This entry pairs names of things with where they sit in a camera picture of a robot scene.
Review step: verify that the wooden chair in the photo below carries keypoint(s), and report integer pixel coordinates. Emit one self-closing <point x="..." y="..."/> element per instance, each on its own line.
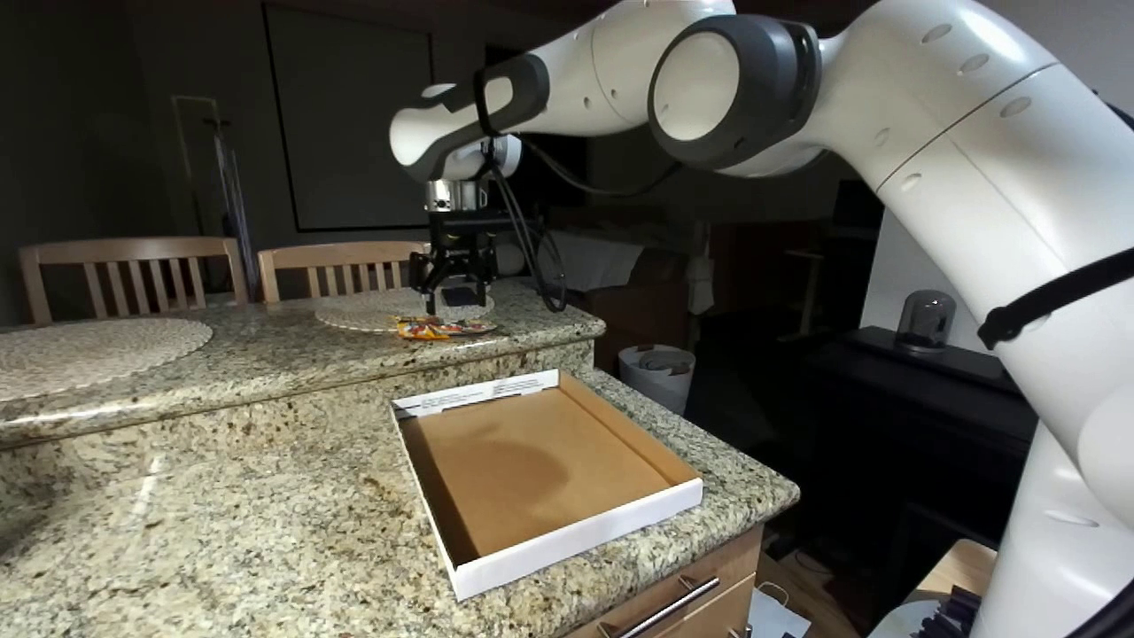
<point x="339" y="268"/>
<point x="113" y="278"/>

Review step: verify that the wooden chair near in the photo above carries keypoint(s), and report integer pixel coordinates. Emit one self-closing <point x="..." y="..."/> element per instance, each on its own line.
<point x="339" y="268"/>

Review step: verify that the white trash bin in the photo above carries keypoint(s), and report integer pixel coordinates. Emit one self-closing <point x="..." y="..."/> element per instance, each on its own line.
<point x="661" y="372"/>

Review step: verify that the drawer with metal handle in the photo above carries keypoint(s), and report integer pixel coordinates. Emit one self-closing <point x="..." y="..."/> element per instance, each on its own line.
<point x="700" y="600"/>

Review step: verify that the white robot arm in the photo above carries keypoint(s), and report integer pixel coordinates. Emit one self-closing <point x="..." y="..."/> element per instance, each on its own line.
<point x="1000" y="165"/>

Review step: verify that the grey kettle on cabinet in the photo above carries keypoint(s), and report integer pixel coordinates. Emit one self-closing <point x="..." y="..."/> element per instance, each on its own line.
<point x="925" y="315"/>

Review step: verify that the wall projection screen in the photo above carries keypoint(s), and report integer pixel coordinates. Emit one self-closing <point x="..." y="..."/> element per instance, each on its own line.
<point x="339" y="83"/>

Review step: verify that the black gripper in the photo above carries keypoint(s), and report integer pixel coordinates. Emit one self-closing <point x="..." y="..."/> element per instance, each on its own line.
<point x="462" y="257"/>

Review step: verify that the shallow cardboard box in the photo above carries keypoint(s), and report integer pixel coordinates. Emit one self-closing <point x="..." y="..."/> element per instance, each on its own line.
<point x="532" y="470"/>

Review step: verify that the far round woven placemat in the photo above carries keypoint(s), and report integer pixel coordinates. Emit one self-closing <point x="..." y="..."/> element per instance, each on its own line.
<point x="73" y="355"/>

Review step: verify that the wooden chair far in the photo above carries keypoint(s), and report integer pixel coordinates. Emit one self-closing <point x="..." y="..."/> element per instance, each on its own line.
<point x="113" y="278"/>

